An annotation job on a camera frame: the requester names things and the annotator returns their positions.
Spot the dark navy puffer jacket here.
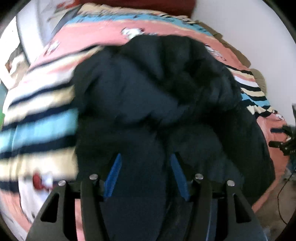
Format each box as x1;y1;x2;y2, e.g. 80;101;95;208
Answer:
72;35;275;240

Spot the striped Hello Kitty blanket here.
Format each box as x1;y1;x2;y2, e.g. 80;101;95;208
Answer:
1;3;285;240

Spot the green plastic chair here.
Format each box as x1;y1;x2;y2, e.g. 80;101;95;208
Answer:
0;113;5;130

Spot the brown cardboard beside bed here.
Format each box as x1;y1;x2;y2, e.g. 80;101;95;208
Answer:
194;19;253;70

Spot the dark red headboard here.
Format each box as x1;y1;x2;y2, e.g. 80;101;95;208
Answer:
79;0;196;16

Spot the black cable on floor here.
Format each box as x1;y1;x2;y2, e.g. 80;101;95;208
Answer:
276;171;296;225

